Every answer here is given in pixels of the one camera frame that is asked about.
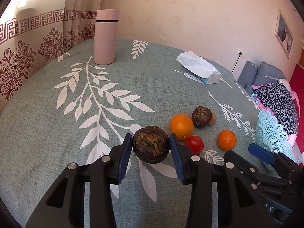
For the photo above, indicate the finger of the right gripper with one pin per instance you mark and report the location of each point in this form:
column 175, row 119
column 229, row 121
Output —
column 249, row 170
column 281, row 164

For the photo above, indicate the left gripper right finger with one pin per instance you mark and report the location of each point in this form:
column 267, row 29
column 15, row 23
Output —
column 220, row 196

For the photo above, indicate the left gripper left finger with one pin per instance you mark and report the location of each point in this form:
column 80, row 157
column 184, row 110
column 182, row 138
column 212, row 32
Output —
column 63, row 203

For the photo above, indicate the small orange mandarin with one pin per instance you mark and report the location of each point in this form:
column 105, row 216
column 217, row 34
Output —
column 226, row 140

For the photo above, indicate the small brown kiwi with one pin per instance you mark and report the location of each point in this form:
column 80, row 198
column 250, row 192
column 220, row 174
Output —
column 213, row 120

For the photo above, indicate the red cherry tomato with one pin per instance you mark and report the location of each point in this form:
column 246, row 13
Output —
column 195, row 143

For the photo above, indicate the large orange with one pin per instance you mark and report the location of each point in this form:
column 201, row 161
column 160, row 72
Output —
column 182, row 126

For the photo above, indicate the dark brown passion fruit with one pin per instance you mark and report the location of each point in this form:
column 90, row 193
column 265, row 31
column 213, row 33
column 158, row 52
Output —
column 151, row 144

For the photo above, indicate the light blue lattice basket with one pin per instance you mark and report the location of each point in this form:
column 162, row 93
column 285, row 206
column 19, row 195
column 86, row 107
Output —
column 271, row 136

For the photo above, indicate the pink dotted cloth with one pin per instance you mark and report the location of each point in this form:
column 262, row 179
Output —
column 291, row 138

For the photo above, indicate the leopard print garment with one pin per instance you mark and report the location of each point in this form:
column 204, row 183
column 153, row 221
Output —
column 276, row 97

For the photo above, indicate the grey-blue cushion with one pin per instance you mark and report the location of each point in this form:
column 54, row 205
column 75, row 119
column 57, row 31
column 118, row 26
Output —
column 267, row 74
column 247, row 77

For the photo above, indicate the red headboard panel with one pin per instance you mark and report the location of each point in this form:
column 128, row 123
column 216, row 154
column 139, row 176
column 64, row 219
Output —
column 297, row 85

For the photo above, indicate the teal leaf-pattern tablecloth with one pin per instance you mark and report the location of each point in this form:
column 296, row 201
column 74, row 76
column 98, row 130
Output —
column 73, row 110

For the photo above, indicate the tissue pack with white tissue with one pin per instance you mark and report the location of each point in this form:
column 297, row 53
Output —
column 200, row 67

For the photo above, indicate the pink thermos bottle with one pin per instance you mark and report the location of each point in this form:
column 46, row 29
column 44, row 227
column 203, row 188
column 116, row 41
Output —
column 106, row 26

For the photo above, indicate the patterned beige curtain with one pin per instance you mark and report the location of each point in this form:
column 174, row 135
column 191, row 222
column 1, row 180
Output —
column 34, row 32

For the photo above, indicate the white wall socket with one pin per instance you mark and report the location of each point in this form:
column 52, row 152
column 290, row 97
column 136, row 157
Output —
column 241, row 53

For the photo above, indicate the framed wall picture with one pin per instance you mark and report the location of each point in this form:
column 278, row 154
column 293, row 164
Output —
column 283, row 34

